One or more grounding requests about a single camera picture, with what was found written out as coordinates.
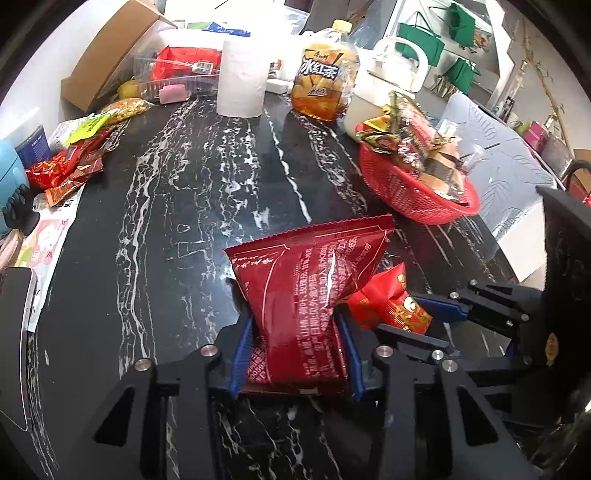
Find white water jug with handle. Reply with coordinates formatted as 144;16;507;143
345;37;430;141

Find dark red glossy snack packet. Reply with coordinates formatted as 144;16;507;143
388;90;446;169

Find open cardboard box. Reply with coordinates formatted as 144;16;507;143
61;0;178;113

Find small red gold snack packet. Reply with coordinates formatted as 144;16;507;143
346;262;433;334

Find bright red packet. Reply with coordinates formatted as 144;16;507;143
152;46;222;81

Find crumpled clear plastic bags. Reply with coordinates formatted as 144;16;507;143
286;0;398;47

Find pink round compact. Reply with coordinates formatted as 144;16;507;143
0;228;24;266

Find iced tea bottle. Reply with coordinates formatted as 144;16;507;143
291;19;360;121

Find pale blue embossed chair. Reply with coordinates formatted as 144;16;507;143
434;92;555;282

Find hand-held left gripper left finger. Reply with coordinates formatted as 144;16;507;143
76;318;254;480

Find clear biscuit pack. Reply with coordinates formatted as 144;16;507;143
416;145;468;203

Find light blue round gadget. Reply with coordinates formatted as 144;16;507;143
0;140;29;234

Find brown red snack packet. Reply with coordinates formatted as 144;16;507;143
69;148;106;183

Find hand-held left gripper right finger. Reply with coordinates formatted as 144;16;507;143
338;314;541;480

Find white toilet paper roll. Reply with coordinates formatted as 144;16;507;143
217;39;271;118

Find red plastic basket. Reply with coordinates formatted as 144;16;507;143
358;138;481;226

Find green label packet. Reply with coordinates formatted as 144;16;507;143
64;113;112;146

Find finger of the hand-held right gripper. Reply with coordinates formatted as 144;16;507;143
412;279;543;339
373;324;514;376

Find dark blue jar white lid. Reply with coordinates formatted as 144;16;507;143
14;124;51;162

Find blue pink tissue pack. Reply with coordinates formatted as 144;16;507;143
201;21;252;38

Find white crumpled snack bag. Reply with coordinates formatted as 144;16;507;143
48;117;84;148

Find large dark red snack bag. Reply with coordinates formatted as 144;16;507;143
223;213;396;398

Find printed paper sheet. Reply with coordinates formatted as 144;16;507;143
14;194;84;333

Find clear glass mug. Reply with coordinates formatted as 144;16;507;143
459;138;502;178

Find red gold candy packet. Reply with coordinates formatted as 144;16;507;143
25;150;77;190

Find yellow black snack packet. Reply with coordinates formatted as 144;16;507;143
355;111;395;151

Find bamboo pole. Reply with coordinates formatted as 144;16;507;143
519;18;571;139

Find orange brown snack packet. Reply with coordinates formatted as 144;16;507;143
45;178;88;207

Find pink rectangular block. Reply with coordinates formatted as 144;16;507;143
158;83;190;104

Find dark stick snack packet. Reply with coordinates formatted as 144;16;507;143
92;127;123;153

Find black hair claw clip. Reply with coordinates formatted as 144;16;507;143
1;185;42;236

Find large green tote bag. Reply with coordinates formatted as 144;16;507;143
397;11;446;65

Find clear plastic container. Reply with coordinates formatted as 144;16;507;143
134;46;222;100

